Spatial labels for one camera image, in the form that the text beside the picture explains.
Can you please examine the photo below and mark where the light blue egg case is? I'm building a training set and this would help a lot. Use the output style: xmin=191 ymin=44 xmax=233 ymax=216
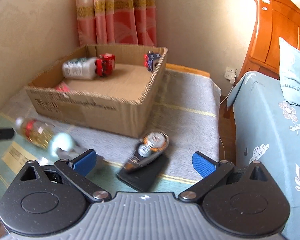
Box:
xmin=47 ymin=132 xmax=76 ymax=157

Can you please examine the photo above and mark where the golden capsule bottle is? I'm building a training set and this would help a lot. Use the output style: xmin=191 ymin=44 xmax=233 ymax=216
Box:
xmin=15 ymin=118 xmax=55 ymax=149

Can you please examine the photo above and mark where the black remote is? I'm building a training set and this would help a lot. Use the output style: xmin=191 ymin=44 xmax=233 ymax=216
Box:
xmin=117 ymin=154 xmax=169 ymax=192

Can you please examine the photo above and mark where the white green medicine bottle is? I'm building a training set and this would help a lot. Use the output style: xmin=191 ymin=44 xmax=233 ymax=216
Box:
xmin=62 ymin=57 xmax=98 ymax=80

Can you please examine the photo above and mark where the red toy train block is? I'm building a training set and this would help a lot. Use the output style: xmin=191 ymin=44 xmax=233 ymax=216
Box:
xmin=95 ymin=53 xmax=115 ymax=77

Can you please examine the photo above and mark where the dark blue toy block car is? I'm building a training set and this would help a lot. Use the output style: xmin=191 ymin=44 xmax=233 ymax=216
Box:
xmin=144 ymin=51 xmax=161 ymax=72

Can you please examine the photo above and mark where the grey animal figurine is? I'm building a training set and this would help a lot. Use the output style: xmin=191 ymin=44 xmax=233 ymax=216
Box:
xmin=56 ymin=145 xmax=88 ymax=160

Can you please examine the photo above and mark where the pink refill case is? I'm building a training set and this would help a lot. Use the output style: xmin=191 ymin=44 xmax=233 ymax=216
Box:
xmin=55 ymin=82 xmax=71 ymax=92

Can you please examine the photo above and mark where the yellow greeting card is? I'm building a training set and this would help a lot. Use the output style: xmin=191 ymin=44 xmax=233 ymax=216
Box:
xmin=1 ymin=142 xmax=37 ymax=174

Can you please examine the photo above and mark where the blue floral bed sheet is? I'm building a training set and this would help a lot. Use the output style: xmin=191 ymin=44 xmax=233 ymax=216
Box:
xmin=227 ymin=71 xmax=300 ymax=239

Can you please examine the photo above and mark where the open cardboard box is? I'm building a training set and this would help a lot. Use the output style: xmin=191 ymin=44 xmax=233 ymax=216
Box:
xmin=25 ymin=44 xmax=168 ymax=138

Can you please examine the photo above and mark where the light blue pillow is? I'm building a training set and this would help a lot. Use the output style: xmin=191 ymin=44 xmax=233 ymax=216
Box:
xmin=279 ymin=37 xmax=300 ymax=106

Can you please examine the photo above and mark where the pink patterned curtain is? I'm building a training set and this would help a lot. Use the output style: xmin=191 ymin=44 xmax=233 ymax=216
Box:
xmin=76 ymin=0 xmax=157 ymax=46

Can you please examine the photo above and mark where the wooden bed headboard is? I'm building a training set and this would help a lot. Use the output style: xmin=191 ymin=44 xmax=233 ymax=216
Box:
xmin=237 ymin=0 xmax=300 ymax=80

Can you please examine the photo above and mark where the white charger cable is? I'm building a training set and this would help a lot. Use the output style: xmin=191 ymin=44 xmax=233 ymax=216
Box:
xmin=218 ymin=82 xmax=235 ymax=160

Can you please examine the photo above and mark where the white wall charger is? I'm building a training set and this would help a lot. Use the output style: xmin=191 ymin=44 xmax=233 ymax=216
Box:
xmin=224 ymin=67 xmax=237 ymax=85

